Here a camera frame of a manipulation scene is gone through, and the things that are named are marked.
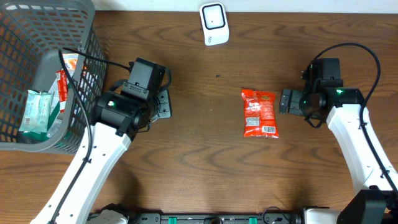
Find light green wipes pack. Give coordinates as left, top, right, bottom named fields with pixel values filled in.
left=19, top=90, right=53, bottom=134

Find orange and white snack packet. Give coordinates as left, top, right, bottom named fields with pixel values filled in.
left=63, top=54, right=78, bottom=70

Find grey plastic mesh basket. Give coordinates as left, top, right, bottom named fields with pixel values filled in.
left=1, top=0, right=107, bottom=154

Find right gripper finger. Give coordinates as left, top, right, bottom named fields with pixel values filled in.
left=279, top=89, right=291, bottom=114
left=288, top=90, right=304, bottom=116

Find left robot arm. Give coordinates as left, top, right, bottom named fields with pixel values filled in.
left=33, top=58, right=172, bottom=223

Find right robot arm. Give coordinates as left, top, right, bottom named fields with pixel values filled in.
left=279, top=58, right=397, bottom=223

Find white barcode scanner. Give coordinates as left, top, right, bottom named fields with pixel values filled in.
left=199, top=2, right=229, bottom=46

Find red and white snack packet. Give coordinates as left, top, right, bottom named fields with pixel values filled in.
left=56, top=70, right=68, bottom=113

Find red snack bag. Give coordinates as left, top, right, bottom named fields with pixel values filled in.
left=241, top=89, right=279, bottom=138

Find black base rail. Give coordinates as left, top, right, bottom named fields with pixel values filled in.
left=86, top=212, right=305, bottom=224

